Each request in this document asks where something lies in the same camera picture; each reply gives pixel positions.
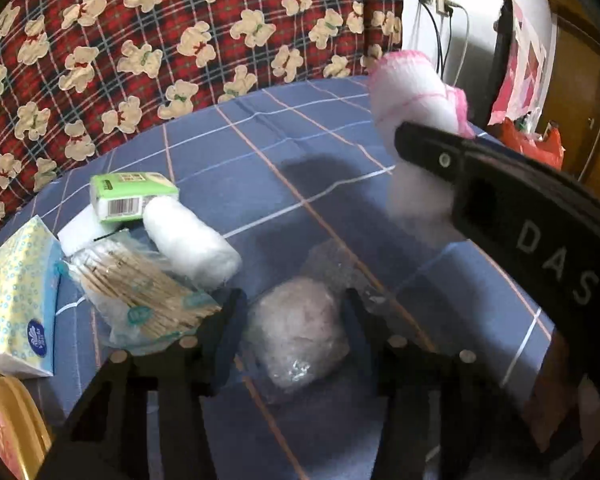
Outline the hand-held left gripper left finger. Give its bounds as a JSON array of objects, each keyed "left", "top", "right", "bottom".
[{"left": 40, "top": 287, "right": 248, "bottom": 480}]

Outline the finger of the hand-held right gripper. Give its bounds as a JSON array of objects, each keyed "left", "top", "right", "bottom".
[{"left": 394, "top": 120, "right": 511, "bottom": 241}]

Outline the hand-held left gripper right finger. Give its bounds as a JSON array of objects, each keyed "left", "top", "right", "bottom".
[{"left": 344, "top": 287, "right": 541, "bottom": 480}]

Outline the pink-trimmed white towel roll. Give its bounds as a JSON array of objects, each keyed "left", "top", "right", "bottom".
[{"left": 369, "top": 51, "right": 477, "bottom": 243}]

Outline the clear bag of cotton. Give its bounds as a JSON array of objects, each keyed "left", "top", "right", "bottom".
[{"left": 242, "top": 240, "right": 376, "bottom": 406}]

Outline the plain white towel roll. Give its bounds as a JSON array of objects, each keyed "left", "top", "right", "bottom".
[{"left": 144, "top": 196, "right": 243, "bottom": 291}]

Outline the bag of cotton swabs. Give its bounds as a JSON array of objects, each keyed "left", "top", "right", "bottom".
[{"left": 62, "top": 232, "right": 226, "bottom": 348}]

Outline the green tissue packet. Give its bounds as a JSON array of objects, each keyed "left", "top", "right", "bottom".
[{"left": 89, "top": 171, "right": 180, "bottom": 225}]

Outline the white sponge block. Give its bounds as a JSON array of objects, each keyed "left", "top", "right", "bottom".
[{"left": 57, "top": 217, "right": 118, "bottom": 256}]

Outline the red plastic bag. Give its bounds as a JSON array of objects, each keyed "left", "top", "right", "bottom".
[{"left": 490, "top": 117, "right": 566, "bottom": 171}]

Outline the pink patchwork cloth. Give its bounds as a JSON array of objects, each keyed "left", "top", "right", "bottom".
[{"left": 487, "top": 0, "right": 548, "bottom": 126}]

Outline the blue plaid bed sheet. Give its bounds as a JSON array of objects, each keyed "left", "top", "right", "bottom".
[{"left": 0, "top": 76, "right": 556, "bottom": 480}]

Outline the wooden door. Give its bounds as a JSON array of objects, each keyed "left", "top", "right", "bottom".
[{"left": 542, "top": 0, "right": 600, "bottom": 196}]

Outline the yellow dotted tissue box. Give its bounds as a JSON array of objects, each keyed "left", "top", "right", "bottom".
[{"left": 0, "top": 215, "right": 63, "bottom": 378}]

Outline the round gold tin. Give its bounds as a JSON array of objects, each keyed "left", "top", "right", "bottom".
[{"left": 0, "top": 375, "right": 53, "bottom": 480}]

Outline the red plaid bear-print blanket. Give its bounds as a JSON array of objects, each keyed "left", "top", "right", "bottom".
[{"left": 0, "top": 0, "right": 403, "bottom": 251}]

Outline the white cable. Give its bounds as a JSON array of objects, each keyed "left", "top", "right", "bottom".
[{"left": 450, "top": 2, "right": 472, "bottom": 86}]

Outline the black frame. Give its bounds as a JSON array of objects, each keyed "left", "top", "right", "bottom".
[{"left": 486, "top": 0, "right": 516, "bottom": 126}]

